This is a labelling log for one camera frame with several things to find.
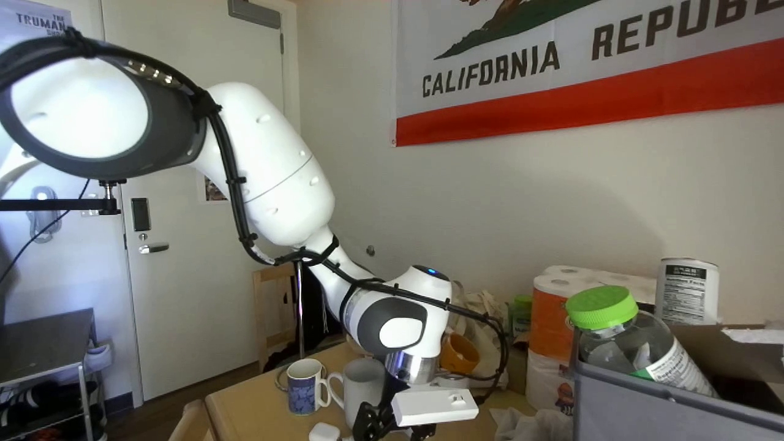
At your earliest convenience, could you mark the white gripper block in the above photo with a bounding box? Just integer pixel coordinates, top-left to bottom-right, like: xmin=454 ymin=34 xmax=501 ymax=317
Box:
xmin=354 ymin=386 xmax=479 ymax=441

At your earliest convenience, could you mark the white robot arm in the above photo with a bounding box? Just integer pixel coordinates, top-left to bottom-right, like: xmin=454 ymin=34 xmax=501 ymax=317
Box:
xmin=0 ymin=30 xmax=479 ymax=432

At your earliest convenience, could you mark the grey storage basket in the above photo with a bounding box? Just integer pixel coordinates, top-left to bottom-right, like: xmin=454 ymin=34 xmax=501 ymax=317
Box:
xmin=573 ymin=325 xmax=784 ymax=441

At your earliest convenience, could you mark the large white mug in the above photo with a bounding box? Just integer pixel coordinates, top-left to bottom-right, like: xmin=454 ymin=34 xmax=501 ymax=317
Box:
xmin=328 ymin=358 xmax=385 ymax=423

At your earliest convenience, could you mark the small white square box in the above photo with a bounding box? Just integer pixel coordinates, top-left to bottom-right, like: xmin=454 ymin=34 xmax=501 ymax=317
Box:
xmin=309 ymin=421 xmax=342 ymax=441

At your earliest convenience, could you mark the blue patterned mug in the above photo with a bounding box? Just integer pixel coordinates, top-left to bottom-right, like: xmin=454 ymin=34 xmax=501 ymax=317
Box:
xmin=285 ymin=358 xmax=331 ymax=413

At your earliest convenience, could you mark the orange and white mug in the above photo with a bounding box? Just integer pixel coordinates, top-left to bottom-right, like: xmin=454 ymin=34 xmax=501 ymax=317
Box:
xmin=438 ymin=333 xmax=481 ymax=375

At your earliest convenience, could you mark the white crumpled cloth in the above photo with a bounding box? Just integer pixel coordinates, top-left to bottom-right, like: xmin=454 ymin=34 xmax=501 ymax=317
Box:
xmin=491 ymin=410 xmax=573 ymax=441

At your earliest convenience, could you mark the orange paper towel pack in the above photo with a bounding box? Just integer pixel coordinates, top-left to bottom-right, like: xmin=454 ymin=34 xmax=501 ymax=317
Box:
xmin=528 ymin=264 xmax=658 ymax=413

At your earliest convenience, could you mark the white door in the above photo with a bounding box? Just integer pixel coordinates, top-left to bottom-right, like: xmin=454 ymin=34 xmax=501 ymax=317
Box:
xmin=103 ymin=0 xmax=298 ymax=405

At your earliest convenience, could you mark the green lid plastic jar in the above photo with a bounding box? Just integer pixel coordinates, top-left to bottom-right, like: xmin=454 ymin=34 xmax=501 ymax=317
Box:
xmin=566 ymin=284 xmax=717 ymax=397

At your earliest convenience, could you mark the metal shelf cart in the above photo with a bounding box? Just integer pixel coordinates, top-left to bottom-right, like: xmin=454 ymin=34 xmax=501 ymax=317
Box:
xmin=0 ymin=309 xmax=103 ymax=441

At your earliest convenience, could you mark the white wipes canister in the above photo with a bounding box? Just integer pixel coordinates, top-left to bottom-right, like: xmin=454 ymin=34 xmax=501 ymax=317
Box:
xmin=658 ymin=258 xmax=720 ymax=325

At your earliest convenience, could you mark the California Republic flag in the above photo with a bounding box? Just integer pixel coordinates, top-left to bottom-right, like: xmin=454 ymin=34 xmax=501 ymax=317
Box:
xmin=396 ymin=0 xmax=784 ymax=148

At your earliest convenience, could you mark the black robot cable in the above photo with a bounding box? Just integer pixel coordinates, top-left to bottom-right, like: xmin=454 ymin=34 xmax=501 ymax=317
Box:
xmin=0 ymin=27 xmax=514 ymax=394

